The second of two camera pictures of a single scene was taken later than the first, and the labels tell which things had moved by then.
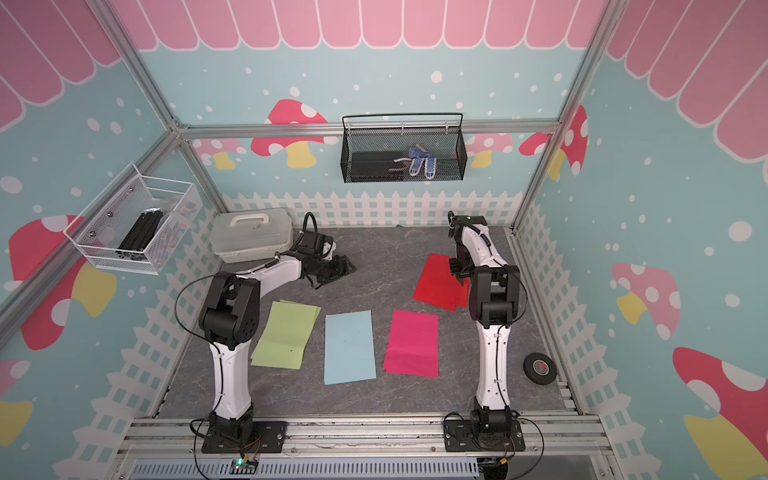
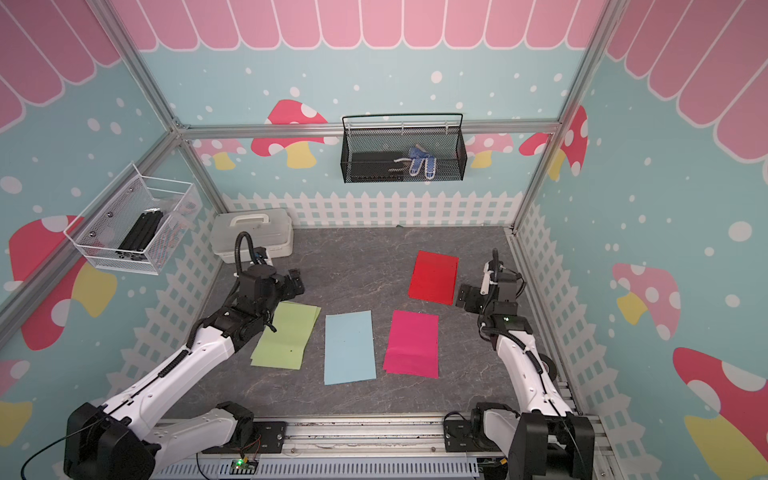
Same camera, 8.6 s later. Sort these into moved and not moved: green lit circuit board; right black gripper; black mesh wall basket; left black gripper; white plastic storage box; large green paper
Moved: right black gripper; left black gripper
Not moved: large green paper; white plastic storage box; black mesh wall basket; green lit circuit board
